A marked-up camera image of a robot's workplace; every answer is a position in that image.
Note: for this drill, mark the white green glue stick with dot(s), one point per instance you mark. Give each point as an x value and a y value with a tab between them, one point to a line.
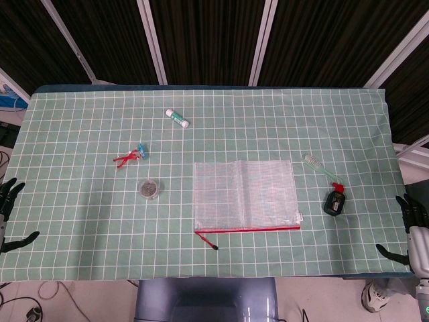
177	118

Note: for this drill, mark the black bottle red cap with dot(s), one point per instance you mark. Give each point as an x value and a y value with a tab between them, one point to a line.
334	203

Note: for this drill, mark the blue-grey robot torso base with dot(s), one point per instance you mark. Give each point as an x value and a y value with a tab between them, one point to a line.
204	302

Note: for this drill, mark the clear round jar of clips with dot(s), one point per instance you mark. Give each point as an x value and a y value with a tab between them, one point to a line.
149	189

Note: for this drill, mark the red blue clip toy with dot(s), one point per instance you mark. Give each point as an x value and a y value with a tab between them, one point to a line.
129	157

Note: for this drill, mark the blue white printed board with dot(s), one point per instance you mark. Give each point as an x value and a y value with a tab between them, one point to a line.
10	95

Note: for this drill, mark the white partition frame post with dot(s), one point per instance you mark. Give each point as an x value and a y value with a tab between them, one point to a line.
263	40
399	53
68	40
152	40

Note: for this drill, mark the clear green toothbrush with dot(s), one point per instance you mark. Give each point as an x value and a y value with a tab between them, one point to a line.
316	165

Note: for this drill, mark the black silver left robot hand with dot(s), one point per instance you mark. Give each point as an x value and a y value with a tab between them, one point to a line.
7	198

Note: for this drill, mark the green white grid tablecloth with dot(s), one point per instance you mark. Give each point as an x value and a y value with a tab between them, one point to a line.
100	218

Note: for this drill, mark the white black sneaker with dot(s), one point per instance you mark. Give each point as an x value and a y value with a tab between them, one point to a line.
373	296

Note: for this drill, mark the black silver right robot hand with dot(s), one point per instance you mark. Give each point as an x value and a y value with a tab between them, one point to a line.
417	241

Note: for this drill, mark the clear mesh zipper pouch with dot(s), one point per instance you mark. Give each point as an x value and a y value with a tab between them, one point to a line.
244	194

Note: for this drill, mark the white metal frame rail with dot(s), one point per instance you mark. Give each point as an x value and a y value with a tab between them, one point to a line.
410	152

